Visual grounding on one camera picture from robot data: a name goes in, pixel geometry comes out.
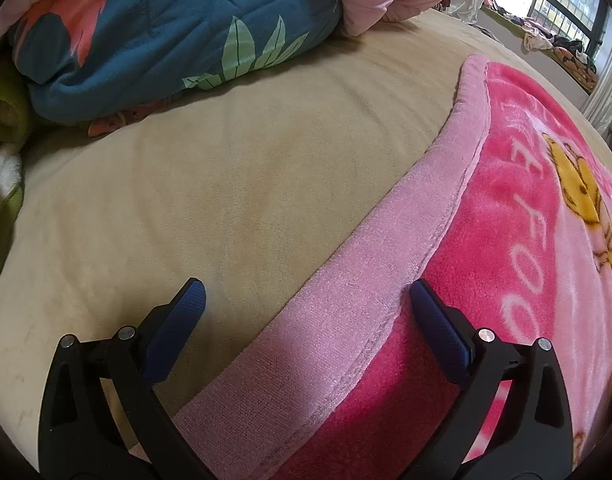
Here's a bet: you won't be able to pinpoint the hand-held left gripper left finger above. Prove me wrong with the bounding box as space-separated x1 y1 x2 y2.
37 277 221 480

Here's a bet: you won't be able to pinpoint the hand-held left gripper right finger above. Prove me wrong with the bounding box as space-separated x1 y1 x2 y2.
408 279 574 480

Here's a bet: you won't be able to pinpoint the clothes on window sill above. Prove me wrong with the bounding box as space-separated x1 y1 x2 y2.
483 0 599 93

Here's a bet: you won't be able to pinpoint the pink printed blanket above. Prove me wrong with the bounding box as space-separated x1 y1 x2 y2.
173 54 612 480

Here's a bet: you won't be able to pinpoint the bed with beige sheet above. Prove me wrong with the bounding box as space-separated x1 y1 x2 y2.
0 7 606 480

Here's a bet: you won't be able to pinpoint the green blanket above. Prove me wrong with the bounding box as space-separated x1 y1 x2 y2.
0 55 34 281

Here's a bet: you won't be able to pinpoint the blue floral quilt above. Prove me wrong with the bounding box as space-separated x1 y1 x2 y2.
8 0 344 136

